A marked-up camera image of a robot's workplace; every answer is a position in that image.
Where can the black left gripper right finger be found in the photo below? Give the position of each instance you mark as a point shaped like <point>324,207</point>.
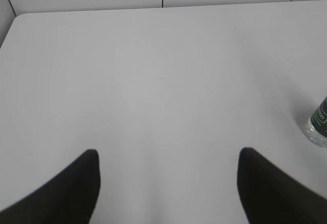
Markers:
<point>268,195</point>

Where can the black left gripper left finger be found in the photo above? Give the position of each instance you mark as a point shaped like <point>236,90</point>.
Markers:
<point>69,197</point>

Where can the clear cestbon water bottle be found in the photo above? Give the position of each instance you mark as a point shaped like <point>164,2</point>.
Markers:
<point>315,127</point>

